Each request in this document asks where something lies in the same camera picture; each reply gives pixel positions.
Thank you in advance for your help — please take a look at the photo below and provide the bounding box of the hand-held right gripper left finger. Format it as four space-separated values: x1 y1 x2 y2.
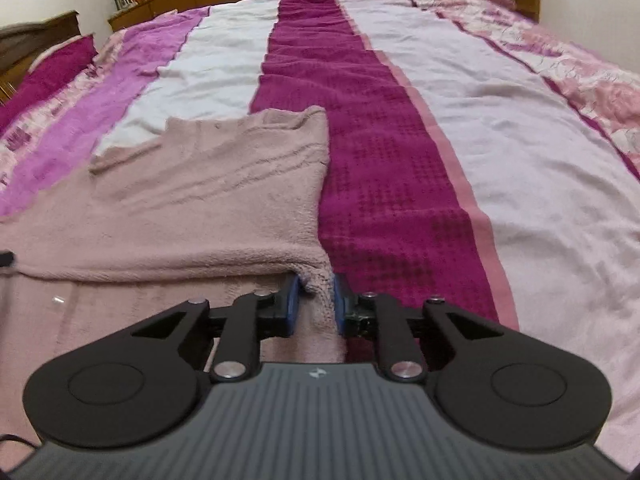
131 275 303 384

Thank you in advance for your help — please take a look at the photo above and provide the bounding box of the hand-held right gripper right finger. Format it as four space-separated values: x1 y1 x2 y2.
332 274 505 382

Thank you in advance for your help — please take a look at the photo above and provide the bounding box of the pink knit cardigan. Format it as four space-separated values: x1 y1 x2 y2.
0 105 352 367

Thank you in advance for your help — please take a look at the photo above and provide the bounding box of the purple floral striped blanket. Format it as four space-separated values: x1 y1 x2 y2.
0 0 640 461

